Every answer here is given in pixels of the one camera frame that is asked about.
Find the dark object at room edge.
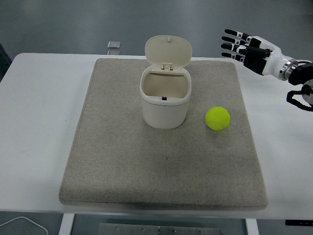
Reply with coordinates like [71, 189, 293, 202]
[0, 42, 12, 83]

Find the grey metal plate with screws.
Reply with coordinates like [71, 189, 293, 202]
[98, 222, 222, 235]

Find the black table control panel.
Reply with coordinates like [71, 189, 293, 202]
[285, 219, 313, 226]

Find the white cable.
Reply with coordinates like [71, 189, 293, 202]
[0, 215, 49, 235]

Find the cream bin with hinged lid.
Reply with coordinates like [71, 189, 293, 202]
[139, 35, 193, 130]

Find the beige fabric mat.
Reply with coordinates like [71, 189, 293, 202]
[58, 58, 268, 211]

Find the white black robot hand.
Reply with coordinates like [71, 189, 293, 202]
[221, 29, 295, 78]

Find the white table leg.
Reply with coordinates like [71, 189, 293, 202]
[245, 218, 259, 235]
[58, 213, 75, 235]

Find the yellow tennis ball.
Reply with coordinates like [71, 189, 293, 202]
[205, 106, 231, 131]

